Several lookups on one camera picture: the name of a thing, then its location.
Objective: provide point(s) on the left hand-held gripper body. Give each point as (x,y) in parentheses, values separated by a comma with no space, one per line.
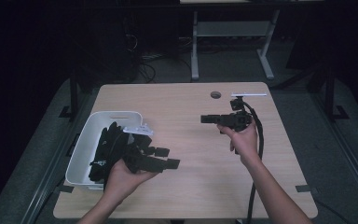
(143,161)

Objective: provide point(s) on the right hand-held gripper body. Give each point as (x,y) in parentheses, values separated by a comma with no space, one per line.
(237,119)

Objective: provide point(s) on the person's right hand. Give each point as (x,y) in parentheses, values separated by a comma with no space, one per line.
(245,143)

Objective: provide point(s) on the person's left hand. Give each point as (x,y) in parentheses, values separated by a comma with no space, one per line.
(122,183)

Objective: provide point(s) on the white metal desk frame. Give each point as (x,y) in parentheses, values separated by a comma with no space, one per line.
(233,28)

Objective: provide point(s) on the white plastic bin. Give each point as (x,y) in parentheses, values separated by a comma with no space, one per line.
(80,155)

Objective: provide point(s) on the metal floor rail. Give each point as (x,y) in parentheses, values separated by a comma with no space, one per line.
(348,155)
(48,177)

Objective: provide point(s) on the black glove with white print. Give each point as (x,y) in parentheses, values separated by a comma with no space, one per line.
(101,155)

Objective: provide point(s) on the black metal stand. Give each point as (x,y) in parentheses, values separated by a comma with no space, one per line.
(73,93)
(330,93)

